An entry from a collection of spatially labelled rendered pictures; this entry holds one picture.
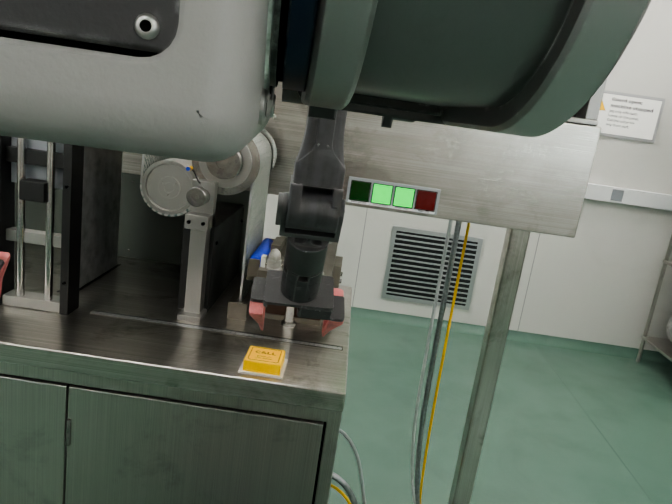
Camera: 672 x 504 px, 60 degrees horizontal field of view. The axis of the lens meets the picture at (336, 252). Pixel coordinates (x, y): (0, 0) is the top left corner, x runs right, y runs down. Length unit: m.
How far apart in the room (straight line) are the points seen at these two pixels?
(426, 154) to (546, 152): 0.32
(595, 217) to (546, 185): 2.61
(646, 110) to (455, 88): 4.11
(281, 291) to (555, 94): 0.71
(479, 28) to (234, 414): 1.04
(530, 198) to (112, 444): 1.17
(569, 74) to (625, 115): 4.07
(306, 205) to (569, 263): 3.63
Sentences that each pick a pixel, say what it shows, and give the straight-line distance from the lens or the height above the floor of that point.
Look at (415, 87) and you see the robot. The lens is 0.19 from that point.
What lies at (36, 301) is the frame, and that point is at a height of 0.92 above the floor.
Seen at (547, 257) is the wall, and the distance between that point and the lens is 4.22.
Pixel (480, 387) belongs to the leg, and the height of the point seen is 0.59.
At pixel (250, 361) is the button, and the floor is 0.92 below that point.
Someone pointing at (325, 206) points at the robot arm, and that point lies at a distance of 0.73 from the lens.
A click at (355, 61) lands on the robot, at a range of 0.16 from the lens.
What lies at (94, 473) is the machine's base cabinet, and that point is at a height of 0.64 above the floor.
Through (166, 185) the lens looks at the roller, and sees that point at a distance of 1.33.
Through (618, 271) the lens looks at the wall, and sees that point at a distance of 4.41.
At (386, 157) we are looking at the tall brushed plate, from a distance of 1.58.
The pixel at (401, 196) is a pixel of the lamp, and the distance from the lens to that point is 1.59.
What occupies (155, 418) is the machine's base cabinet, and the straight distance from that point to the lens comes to 1.20.
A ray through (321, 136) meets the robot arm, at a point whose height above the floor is 1.36.
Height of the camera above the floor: 1.39
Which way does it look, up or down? 14 degrees down
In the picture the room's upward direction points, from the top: 8 degrees clockwise
